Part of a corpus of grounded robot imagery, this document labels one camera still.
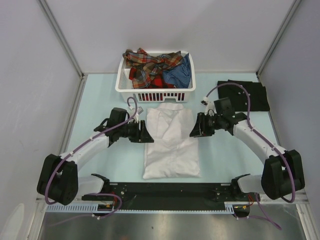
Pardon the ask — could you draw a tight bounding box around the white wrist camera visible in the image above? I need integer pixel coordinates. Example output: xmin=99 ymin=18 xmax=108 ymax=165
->
xmin=201 ymin=96 xmax=215 ymax=116
xmin=128 ymin=106 xmax=144 ymax=123

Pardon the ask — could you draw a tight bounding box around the aluminium corner post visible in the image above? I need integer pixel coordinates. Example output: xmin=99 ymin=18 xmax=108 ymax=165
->
xmin=255 ymin=0 xmax=303 ymax=79
xmin=36 ymin=0 xmax=85 ymax=79

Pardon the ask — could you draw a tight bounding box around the white plastic laundry basket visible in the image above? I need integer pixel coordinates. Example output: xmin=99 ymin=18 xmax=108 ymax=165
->
xmin=115 ymin=48 xmax=196 ymax=103

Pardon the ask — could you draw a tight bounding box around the white slotted cable duct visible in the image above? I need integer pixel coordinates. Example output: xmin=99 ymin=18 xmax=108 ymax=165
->
xmin=46 ymin=202 xmax=237 ymax=214

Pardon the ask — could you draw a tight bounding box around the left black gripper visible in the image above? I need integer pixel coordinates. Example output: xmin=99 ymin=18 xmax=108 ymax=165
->
xmin=118 ymin=120 xmax=154 ymax=143

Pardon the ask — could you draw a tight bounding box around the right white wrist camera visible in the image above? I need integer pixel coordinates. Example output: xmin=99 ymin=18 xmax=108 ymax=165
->
xmin=201 ymin=96 xmax=215 ymax=116

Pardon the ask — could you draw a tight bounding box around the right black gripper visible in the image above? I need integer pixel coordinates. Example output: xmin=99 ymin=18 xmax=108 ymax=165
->
xmin=189 ymin=112 xmax=223 ymax=138

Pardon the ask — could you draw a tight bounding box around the blue checked shirt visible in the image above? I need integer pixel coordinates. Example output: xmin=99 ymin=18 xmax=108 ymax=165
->
xmin=162 ymin=54 xmax=192 ymax=89

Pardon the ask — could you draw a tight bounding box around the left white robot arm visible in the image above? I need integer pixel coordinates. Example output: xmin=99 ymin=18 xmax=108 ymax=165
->
xmin=36 ymin=107 xmax=154 ymax=206

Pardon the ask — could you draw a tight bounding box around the brown plaid shirt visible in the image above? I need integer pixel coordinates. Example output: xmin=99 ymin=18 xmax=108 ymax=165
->
xmin=122 ymin=48 xmax=184 ymax=89

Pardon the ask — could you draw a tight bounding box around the red black plaid shirt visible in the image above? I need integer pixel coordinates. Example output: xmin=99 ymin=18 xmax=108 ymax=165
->
xmin=138 ymin=76 xmax=176 ymax=102

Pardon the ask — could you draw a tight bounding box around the left aluminium corner post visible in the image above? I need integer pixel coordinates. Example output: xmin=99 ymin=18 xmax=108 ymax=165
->
xmin=36 ymin=0 xmax=85 ymax=79

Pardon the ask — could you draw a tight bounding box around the folded black shirt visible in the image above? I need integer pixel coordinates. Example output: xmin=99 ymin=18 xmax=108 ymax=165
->
xmin=217 ymin=79 xmax=270 ymax=112

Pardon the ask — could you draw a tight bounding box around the white long sleeve shirt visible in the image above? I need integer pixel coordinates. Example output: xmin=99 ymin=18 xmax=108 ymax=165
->
xmin=143 ymin=102 xmax=200 ymax=180

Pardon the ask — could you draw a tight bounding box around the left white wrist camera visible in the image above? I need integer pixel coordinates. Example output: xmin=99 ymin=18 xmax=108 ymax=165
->
xmin=128 ymin=106 xmax=144 ymax=123

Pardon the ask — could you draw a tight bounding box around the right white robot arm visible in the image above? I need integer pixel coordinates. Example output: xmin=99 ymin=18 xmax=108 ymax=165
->
xmin=189 ymin=97 xmax=305 ymax=201

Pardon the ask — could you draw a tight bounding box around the right aluminium corner post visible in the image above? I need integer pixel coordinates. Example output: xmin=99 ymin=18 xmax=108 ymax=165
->
xmin=255 ymin=0 xmax=303 ymax=79

